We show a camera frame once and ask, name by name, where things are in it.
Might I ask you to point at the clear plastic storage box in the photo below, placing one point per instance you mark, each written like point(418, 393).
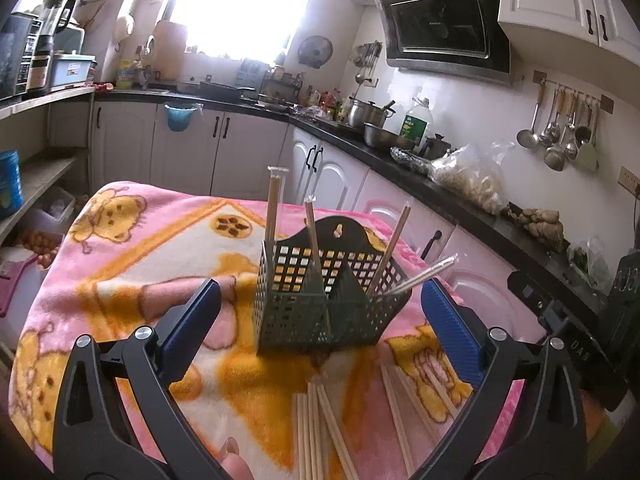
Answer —
point(52, 205)

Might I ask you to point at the black range hood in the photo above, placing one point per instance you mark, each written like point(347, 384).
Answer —
point(440, 25)

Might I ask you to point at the plastic bag of greens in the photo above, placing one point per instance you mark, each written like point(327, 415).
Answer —
point(590, 265)

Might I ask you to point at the stainless steel basin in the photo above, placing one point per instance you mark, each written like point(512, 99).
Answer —
point(387, 136)

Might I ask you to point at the dark green plastic utensil basket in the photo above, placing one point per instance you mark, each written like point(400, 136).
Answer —
point(300, 325)

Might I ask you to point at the stainless steel pot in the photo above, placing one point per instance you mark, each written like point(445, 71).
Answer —
point(367, 115)

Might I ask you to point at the cluster of condiment bottles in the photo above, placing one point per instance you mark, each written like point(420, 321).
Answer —
point(327, 105)

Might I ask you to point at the pile of ginger roots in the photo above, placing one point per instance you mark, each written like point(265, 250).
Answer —
point(542, 225)

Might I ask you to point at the pink plastic tray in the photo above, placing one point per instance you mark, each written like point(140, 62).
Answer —
point(15, 285)

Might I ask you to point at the black microwave oven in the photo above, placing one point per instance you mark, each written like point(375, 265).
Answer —
point(15, 57)

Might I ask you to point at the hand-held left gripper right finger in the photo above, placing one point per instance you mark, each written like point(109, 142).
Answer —
point(450, 330)

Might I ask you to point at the pink printed blanket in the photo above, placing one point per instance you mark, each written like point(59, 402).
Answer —
point(125, 260)

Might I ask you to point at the black kitchen countertop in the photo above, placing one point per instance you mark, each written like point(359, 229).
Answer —
point(150, 96)

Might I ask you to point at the pile of brown eggs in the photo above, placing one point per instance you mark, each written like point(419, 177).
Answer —
point(42, 247)

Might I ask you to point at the wooden chopstick pair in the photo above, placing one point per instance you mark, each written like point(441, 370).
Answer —
point(430, 271)
point(272, 210)
point(392, 245)
point(314, 240)

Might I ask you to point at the blue hanging trash bin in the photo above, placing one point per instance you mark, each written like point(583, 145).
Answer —
point(180, 117)

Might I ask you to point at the tiled shelf unit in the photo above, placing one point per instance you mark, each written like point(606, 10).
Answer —
point(45, 105)

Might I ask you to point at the kitchen window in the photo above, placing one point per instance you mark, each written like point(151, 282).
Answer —
point(240, 5)

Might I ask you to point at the pile of chopsticks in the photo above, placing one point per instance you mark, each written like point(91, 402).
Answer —
point(312, 430)

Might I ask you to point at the black blender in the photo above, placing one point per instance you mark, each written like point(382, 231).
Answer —
point(47, 35)

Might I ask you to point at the clear plastic bag of food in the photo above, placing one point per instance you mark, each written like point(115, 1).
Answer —
point(475, 177)

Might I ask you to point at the foil-wrapped bundle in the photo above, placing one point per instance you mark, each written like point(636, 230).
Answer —
point(410, 161)

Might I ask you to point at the black spice rack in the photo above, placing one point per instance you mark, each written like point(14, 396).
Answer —
point(282, 85)

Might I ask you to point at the blue-grey plastic box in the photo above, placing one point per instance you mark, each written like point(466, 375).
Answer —
point(72, 72)

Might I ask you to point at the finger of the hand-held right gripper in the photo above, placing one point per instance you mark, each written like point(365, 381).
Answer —
point(582, 350)

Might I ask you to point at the yellow dish soap bottle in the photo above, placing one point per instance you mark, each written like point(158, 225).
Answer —
point(126, 75)

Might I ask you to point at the pale cutting board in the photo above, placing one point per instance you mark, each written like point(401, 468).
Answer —
point(169, 50)

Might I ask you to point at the black frying pan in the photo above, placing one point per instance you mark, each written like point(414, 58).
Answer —
point(225, 91)

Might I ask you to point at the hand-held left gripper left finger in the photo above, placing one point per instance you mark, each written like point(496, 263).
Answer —
point(195, 320)

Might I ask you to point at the black wall fan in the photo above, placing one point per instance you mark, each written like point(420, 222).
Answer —
point(316, 51)

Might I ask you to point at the person's left hand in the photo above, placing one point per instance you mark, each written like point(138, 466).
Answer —
point(235, 460)

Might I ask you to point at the blue cup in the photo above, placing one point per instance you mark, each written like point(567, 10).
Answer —
point(10, 185)

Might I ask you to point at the cooking oil bottle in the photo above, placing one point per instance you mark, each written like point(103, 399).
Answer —
point(415, 125)

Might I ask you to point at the white wall-hung scoop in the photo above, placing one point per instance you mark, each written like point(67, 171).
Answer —
point(125, 27)

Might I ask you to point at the small hanging utensil set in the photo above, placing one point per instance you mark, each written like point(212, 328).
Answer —
point(367, 57)

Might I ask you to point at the wall utensil rail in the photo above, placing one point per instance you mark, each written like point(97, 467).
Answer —
point(540, 77)

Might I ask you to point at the row of hanging kitchen utensils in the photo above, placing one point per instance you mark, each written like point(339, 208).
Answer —
point(555, 152)

